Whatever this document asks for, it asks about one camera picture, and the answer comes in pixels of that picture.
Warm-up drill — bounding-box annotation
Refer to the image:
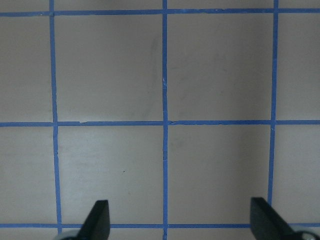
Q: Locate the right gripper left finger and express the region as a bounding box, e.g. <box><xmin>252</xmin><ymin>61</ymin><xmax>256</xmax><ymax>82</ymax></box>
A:
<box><xmin>77</xmin><ymin>200</ymin><xmax>111</xmax><ymax>240</ymax></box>

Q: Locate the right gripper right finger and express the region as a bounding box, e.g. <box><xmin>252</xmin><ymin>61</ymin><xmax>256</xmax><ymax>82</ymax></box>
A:
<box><xmin>250</xmin><ymin>197</ymin><xmax>300</xmax><ymax>240</ymax></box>

